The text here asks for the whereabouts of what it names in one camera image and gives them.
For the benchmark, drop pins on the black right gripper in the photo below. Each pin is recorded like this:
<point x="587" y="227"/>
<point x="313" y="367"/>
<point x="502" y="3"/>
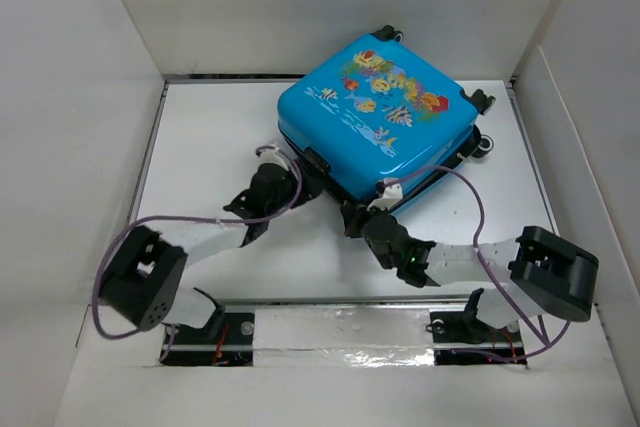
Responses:
<point x="353" y="216"/>

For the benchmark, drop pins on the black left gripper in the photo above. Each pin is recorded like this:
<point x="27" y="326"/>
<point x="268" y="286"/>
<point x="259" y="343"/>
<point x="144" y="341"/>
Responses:
<point x="310" y="187"/>

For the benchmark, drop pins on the blue kids suitcase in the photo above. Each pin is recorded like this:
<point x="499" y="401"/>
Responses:
<point x="375" y="111"/>

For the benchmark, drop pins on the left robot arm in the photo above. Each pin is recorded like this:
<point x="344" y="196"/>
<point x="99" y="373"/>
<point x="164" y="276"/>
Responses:
<point x="140" y="275"/>

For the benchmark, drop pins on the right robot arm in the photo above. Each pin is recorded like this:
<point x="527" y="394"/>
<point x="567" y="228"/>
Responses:
<point x="534" y="273"/>

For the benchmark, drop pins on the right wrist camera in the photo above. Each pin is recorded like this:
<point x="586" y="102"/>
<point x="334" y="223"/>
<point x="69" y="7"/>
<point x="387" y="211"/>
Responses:
<point x="389" y="194"/>

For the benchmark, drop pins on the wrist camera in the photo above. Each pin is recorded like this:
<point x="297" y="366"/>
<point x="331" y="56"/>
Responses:
<point x="389" y="194"/>
<point x="272" y="154"/>

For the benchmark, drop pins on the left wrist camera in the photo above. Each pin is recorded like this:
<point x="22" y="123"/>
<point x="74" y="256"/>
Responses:
<point x="272" y="154"/>

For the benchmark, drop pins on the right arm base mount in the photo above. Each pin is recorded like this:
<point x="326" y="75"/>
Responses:
<point x="458" y="342"/>

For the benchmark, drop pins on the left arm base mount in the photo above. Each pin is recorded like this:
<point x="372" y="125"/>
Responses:
<point x="230" y="346"/>

